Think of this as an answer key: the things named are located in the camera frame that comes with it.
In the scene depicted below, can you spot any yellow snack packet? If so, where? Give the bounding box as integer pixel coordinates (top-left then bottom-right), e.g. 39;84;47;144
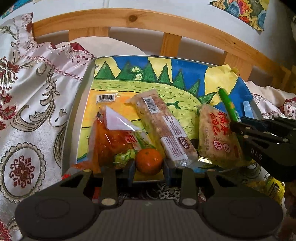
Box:
265;176;285;205

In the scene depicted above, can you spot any green sausage stick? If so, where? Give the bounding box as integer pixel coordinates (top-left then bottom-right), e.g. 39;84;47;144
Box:
218;87;241;122

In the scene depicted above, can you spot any nut bar clear wrapper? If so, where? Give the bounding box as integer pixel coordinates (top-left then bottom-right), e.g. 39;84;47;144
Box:
126;89;199;168

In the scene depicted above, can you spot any rice cracker snack bag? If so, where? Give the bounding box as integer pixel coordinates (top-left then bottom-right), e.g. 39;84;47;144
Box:
198;103;250;169

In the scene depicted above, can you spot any small orange tangerine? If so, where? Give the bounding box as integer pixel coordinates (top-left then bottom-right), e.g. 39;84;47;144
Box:
135;148;163;175

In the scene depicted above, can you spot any orange-red snack bag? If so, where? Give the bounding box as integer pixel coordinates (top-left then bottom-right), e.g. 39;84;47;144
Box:
72;106;141;174

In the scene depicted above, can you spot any white green seaweed snack bag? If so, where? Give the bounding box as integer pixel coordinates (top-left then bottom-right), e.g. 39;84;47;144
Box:
113;133;154;169

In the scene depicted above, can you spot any dark dried snack clear packet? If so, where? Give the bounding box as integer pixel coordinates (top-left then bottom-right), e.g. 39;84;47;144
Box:
96;92;120;117

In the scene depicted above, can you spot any metal tray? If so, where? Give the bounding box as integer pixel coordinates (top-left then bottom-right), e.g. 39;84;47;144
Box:
60;55;265;183

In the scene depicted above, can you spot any dinosaur drawing paper liner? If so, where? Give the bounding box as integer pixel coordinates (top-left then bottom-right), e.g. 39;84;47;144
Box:
76;56;255;163

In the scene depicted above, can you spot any floral satin bedspread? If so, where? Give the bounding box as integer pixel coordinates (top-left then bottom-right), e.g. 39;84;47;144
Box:
1;13;295;240

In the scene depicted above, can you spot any white pillow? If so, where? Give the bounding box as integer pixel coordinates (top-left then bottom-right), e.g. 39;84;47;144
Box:
56;36;145;57

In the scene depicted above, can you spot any wooden bed rail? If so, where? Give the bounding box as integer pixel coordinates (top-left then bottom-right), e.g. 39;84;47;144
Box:
32;8;295;92

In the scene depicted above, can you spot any landscape wall drawing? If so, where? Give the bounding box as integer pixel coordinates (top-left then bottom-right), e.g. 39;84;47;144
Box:
210;0;269;31

